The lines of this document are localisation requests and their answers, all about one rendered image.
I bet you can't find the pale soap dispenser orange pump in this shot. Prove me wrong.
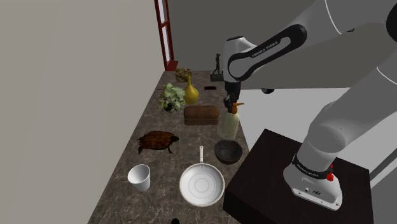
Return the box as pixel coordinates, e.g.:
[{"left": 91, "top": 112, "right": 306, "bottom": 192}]
[{"left": 220, "top": 102, "right": 245, "bottom": 140}]

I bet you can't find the dark standing figure statue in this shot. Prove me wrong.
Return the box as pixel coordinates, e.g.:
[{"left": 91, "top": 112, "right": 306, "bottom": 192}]
[{"left": 209, "top": 53, "right": 225, "bottom": 82}]

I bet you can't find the brown bread loaf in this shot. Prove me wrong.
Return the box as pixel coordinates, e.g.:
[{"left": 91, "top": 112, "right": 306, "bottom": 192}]
[{"left": 183, "top": 105, "right": 219, "bottom": 126}]

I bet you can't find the yellow gourd vase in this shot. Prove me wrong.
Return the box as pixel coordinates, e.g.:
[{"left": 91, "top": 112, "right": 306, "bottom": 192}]
[{"left": 183, "top": 75, "right": 200, "bottom": 105}]

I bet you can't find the dark bowl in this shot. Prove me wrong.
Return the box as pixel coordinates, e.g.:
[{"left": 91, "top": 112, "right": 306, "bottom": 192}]
[{"left": 214, "top": 139, "right": 244, "bottom": 165}]

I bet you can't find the olive rough rock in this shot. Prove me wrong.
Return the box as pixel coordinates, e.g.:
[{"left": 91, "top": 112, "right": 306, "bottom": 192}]
[{"left": 174, "top": 67, "right": 192, "bottom": 83}]

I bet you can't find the green leafy plant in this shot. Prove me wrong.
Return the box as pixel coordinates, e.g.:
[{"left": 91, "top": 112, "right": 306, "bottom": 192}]
[{"left": 158, "top": 82, "right": 186, "bottom": 114}]

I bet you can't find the brown turtle figure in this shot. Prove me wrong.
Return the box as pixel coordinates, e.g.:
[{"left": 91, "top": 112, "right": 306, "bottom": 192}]
[{"left": 137, "top": 130, "right": 180, "bottom": 155}]

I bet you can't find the white frying pan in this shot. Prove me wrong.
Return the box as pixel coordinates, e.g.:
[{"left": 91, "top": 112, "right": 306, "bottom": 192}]
[{"left": 179, "top": 145, "right": 226, "bottom": 207}]

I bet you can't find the red framed window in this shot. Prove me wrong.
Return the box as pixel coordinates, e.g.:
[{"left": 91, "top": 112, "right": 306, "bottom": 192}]
[{"left": 153, "top": 0, "right": 179, "bottom": 72}]

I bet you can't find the dark robot stand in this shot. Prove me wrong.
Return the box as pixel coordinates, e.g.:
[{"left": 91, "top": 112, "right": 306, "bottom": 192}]
[{"left": 222, "top": 128, "right": 375, "bottom": 224}]

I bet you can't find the white cup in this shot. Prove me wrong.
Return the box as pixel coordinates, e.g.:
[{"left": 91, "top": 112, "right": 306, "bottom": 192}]
[{"left": 127, "top": 164, "right": 151, "bottom": 192}]

